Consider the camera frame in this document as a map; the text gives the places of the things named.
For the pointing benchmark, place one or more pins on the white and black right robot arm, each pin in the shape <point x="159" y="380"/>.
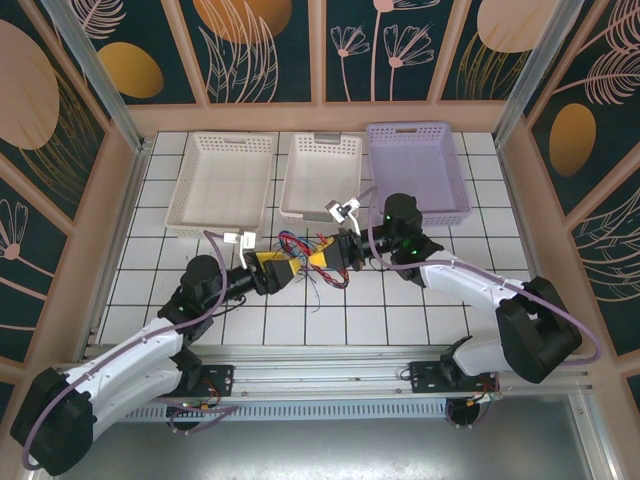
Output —
<point x="465" y="287"/>

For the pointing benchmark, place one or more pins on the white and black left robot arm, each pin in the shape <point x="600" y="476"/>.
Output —
<point x="125" y="360"/>

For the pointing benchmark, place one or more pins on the lilac perforated basket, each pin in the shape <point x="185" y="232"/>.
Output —
<point x="415" y="160"/>

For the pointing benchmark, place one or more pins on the wide white perforated basket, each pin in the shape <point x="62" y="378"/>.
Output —
<point x="220" y="175"/>

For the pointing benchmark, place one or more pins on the grey metal plate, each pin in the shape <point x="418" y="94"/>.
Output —
<point x="325" y="450"/>

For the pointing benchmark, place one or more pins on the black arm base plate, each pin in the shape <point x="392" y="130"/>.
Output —
<point x="422" y="377"/>
<point x="222" y="380"/>

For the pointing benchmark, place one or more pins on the aluminium mounting rail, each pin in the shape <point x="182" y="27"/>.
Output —
<point x="320" y="372"/>

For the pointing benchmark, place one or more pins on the aluminium frame post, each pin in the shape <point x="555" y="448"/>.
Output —
<point x="100" y="85"/>
<point x="530" y="85"/>

